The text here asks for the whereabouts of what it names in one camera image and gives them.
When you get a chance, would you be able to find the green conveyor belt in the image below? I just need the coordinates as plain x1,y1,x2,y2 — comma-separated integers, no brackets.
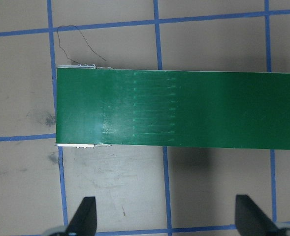
56,66,290,150

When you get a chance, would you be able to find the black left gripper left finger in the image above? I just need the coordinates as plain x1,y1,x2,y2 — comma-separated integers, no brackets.
65,197,97,236

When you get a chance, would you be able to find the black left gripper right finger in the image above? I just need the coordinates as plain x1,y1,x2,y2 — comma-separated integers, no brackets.
235,194,279,236

